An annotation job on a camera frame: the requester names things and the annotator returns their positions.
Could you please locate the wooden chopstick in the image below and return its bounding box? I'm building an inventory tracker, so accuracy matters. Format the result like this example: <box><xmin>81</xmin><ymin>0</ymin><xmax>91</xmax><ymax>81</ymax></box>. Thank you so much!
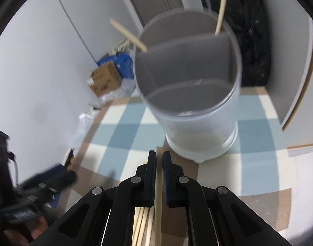
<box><xmin>155</xmin><ymin>147</ymin><xmax>164</xmax><ymax>246</ymax></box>

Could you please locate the person's left hand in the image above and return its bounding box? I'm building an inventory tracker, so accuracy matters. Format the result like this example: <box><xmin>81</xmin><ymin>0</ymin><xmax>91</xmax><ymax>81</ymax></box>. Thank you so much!
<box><xmin>3</xmin><ymin>215</ymin><xmax>49</xmax><ymax>245</ymax></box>

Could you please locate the wooden chopstick bundle piece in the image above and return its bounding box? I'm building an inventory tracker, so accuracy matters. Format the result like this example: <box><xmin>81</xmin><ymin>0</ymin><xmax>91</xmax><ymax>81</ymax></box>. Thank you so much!
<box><xmin>132</xmin><ymin>206</ymin><xmax>155</xmax><ymax>245</ymax></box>

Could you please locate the checkered tablecloth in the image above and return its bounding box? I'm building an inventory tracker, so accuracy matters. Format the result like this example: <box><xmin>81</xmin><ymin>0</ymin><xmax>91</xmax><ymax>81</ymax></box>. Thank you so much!
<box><xmin>57</xmin><ymin>87</ymin><xmax>294</xmax><ymax>235</ymax></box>

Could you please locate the white plastic bag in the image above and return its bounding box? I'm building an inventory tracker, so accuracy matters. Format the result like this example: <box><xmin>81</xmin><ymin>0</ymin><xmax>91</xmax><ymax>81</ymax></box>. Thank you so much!
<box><xmin>79</xmin><ymin>78</ymin><xmax>135</xmax><ymax>123</ymax></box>

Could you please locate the brown cardboard box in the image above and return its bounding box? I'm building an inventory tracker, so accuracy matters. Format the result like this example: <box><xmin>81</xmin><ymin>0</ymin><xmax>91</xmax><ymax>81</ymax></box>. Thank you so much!
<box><xmin>86</xmin><ymin>61</ymin><xmax>122</xmax><ymax>97</ymax></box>

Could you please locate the white utensil holder cylinder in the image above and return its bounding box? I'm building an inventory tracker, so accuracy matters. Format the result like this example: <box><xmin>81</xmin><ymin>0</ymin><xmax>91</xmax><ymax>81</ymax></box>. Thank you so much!
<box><xmin>133</xmin><ymin>8</ymin><xmax>242</xmax><ymax>163</ymax></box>

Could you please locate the blue cardboard box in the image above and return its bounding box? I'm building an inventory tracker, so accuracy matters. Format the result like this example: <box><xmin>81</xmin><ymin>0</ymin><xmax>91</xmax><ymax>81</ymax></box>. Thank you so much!
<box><xmin>97</xmin><ymin>53</ymin><xmax>134</xmax><ymax>79</ymax></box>

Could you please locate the beige cloth bag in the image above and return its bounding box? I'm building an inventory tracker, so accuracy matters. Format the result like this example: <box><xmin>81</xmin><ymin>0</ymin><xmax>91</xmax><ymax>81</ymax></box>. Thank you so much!
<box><xmin>111</xmin><ymin>38</ymin><xmax>133</xmax><ymax>55</ymax></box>

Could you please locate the black backpack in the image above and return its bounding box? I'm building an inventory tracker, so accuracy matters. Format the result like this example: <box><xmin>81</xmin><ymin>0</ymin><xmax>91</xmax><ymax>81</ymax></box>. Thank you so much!
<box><xmin>210</xmin><ymin>0</ymin><xmax>271</xmax><ymax>87</ymax></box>

